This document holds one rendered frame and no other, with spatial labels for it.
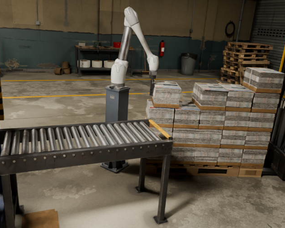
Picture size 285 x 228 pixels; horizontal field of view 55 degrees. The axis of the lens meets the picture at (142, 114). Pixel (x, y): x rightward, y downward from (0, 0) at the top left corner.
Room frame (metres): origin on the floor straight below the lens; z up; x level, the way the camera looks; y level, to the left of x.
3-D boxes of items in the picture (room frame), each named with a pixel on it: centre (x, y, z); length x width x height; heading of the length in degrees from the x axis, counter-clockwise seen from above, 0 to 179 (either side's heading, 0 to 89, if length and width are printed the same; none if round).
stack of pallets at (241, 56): (9.32, -3.34, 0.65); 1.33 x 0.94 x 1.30; 116
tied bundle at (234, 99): (3.11, -1.06, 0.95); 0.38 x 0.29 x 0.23; 3
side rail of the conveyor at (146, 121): (2.29, 0.55, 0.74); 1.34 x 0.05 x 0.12; 112
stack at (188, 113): (3.08, -0.63, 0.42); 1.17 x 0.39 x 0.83; 94
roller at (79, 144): (2.03, 0.52, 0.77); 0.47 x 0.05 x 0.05; 22
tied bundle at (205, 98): (3.09, -0.76, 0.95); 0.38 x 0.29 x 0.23; 6
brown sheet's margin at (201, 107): (3.09, -0.76, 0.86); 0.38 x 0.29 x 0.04; 6
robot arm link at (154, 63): (3.05, -0.09, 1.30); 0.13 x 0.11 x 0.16; 2
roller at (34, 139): (1.90, 0.82, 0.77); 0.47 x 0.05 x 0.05; 22
